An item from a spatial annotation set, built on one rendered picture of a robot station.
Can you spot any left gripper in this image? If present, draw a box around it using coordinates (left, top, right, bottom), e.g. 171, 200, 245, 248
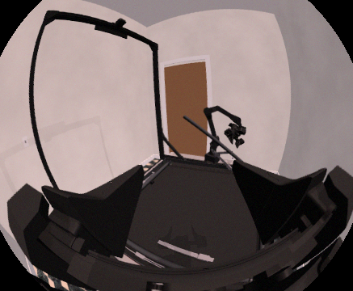
224, 128, 245, 148

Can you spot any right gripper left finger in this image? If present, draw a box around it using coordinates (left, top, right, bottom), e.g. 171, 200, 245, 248
41, 165, 145, 258

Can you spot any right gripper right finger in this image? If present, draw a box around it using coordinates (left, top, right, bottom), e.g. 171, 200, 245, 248
232, 160, 327, 245

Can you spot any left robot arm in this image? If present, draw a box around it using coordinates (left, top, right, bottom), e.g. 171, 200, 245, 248
204, 106, 246, 156

